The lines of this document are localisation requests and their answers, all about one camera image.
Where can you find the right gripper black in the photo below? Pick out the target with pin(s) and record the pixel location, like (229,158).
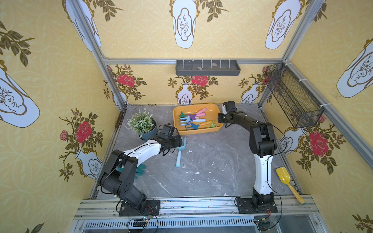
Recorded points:
(223,117)

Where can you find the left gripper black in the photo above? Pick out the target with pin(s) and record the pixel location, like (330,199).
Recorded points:
(177,141)

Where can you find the orange plastic storage box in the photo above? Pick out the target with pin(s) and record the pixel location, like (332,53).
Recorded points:
(211,114)

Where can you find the light blue hand rake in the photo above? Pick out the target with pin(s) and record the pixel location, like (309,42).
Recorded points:
(184,121)
(180,149)

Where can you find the blue cultivator yellow handle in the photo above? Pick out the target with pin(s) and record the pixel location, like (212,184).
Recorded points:
(197,125)

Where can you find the purple rake pink handle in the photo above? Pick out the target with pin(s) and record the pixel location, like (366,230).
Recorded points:
(197,115)

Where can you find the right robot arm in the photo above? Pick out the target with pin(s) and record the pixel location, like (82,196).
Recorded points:
(262,145)

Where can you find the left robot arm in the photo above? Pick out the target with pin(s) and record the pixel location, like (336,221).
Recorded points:
(118,174)

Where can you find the artificial green white plant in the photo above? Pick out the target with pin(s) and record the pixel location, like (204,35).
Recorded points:
(141,122)

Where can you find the teal garden glove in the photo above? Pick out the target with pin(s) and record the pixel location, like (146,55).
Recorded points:
(139,171)

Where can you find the grey wall shelf tray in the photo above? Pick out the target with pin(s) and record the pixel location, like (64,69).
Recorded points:
(207,67)

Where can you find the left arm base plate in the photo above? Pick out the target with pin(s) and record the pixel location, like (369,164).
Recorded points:
(149,207)

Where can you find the black wire mesh basket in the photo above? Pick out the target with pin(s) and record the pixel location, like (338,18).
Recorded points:
(300,106)

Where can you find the yellow scoop wooden handle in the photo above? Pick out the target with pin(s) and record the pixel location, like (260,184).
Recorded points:
(285,178)

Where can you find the aluminium front rail frame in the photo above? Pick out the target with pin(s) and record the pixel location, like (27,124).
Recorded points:
(286,215)

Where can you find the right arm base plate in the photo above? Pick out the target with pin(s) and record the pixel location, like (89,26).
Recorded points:
(250,206)

